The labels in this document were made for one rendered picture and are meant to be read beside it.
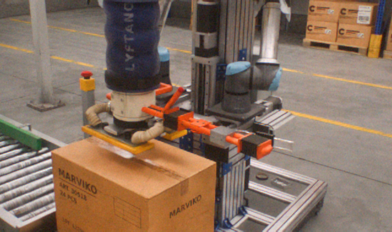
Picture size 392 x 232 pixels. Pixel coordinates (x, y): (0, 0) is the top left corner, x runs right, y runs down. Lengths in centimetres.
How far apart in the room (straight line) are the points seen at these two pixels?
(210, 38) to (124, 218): 103
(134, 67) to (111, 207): 55
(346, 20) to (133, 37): 746
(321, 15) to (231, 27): 679
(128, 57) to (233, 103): 68
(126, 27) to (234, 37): 84
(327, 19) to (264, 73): 694
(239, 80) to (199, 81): 34
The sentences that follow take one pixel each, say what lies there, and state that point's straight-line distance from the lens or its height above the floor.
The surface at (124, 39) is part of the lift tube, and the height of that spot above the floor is 146.
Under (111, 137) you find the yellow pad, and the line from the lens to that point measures 188.
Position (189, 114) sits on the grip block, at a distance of 173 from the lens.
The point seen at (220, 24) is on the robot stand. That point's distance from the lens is 244.
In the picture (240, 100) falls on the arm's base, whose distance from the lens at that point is 226.
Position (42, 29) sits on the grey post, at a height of 88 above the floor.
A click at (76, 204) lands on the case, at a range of 209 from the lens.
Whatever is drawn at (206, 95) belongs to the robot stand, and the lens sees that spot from 246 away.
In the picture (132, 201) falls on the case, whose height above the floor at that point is 90.
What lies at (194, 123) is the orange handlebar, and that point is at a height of 120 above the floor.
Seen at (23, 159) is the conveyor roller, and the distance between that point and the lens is 308.
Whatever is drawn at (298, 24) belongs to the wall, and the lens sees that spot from 1060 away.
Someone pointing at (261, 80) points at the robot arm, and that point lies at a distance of 222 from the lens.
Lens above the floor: 180
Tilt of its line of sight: 20 degrees down
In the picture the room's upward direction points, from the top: 2 degrees clockwise
